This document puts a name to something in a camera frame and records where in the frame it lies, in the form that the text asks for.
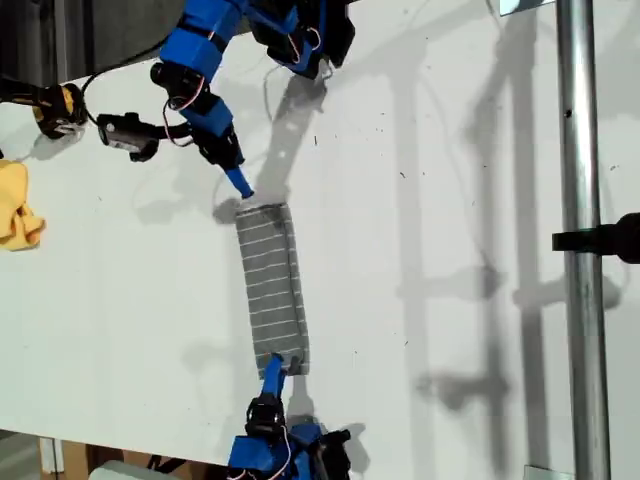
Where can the grey striped towel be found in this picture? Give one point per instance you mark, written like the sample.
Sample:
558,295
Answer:
267,280

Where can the white container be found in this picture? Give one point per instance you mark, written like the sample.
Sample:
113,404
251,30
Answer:
120,472

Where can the brown cardboard box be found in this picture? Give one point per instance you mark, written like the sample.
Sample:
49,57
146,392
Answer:
75,462

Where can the yellow cloth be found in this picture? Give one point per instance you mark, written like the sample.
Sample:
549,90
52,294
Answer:
12,200

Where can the white table leg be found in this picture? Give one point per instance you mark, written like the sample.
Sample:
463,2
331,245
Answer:
50,455

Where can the black clamp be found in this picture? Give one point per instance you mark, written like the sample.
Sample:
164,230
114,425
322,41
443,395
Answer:
625,237

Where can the black camera stalk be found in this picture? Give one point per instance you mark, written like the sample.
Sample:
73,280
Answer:
170,131

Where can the black camera box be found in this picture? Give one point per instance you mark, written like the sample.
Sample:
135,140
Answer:
337,450
122,132

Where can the steel post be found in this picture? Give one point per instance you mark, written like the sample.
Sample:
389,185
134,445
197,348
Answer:
580,150

